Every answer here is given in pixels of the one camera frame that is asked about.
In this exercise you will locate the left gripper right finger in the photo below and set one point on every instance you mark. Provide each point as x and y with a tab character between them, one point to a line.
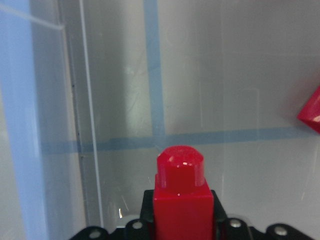
233	228

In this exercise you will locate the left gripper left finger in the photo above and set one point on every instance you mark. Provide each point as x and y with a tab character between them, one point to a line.
141	228

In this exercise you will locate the red block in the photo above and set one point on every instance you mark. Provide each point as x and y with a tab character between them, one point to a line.
183	204
310	113

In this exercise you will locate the clear plastic storage box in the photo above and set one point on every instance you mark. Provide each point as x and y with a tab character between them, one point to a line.
91	91

